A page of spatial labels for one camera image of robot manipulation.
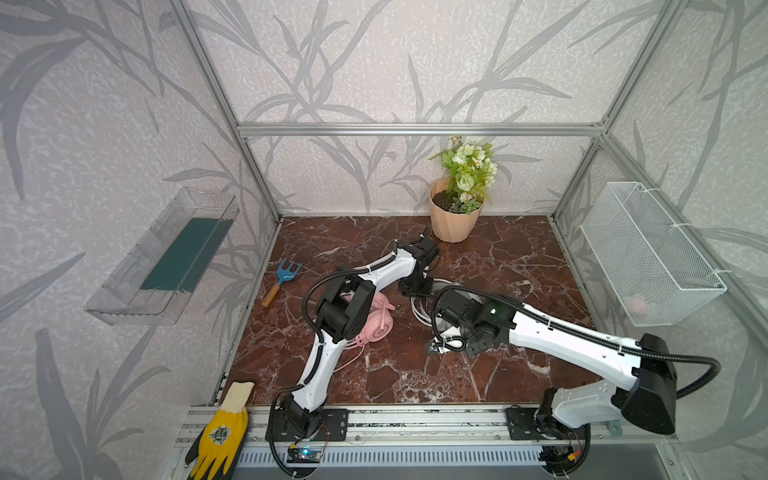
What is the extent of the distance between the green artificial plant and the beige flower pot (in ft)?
0.07

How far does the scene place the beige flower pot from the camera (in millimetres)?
1010

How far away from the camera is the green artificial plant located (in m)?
0.96
